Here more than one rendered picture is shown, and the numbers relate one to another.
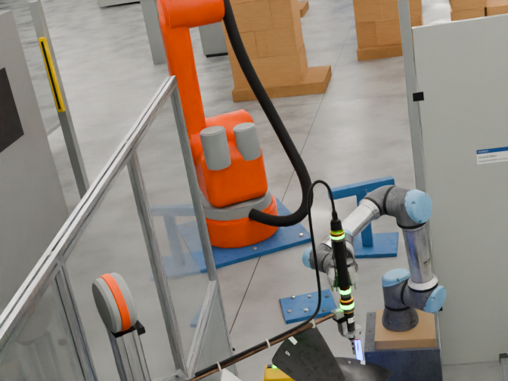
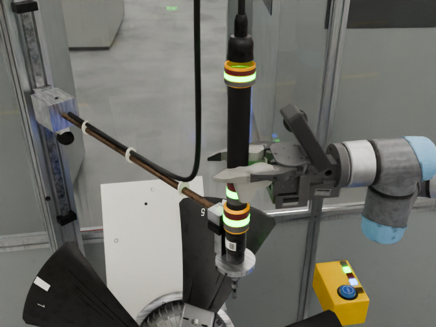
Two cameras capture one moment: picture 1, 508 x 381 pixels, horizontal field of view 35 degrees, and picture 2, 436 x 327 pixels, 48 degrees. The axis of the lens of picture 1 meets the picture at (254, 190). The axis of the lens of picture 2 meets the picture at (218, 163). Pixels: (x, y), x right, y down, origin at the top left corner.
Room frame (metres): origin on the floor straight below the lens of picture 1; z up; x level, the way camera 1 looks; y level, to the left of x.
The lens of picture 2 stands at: (2.01, -0.84, 2.05)
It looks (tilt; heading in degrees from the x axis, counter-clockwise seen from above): 31 degrees down; 72
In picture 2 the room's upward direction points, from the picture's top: straight up
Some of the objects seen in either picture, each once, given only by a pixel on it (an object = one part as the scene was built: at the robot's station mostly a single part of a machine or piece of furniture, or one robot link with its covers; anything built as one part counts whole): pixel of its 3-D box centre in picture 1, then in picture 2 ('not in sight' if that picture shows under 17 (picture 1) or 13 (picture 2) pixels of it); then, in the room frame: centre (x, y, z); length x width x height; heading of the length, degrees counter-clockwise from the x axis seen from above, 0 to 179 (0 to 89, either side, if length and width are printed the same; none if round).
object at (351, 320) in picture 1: (343, 277); (237, 164); (2.24, -0.23, 1.66); 0.04 x 0.04 x 0.46
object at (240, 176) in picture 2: (353, 281); (244, 186); (2.24, -0.26, 1.63); 0.09 x 0.03 x 0.06; 4
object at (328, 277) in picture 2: (286, 381); (339, 294); (2.64, 0.01, 1.02); 0.16 x 0.10 x 0.11; 81
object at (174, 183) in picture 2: (265, 346); (129, 156); (2.10, 0.05, 1.54); 0.54 x 0.01 x 0.01; 116
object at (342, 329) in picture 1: (346, 320); (231, 239); (2.23, -0.22, 1.50); 0.09 x 0.07 x 0.10; 116
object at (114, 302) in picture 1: (114, 302); not in sight; (1.92, 0.42, 1.88); 0.17 x 0.15 x 0.16; 171
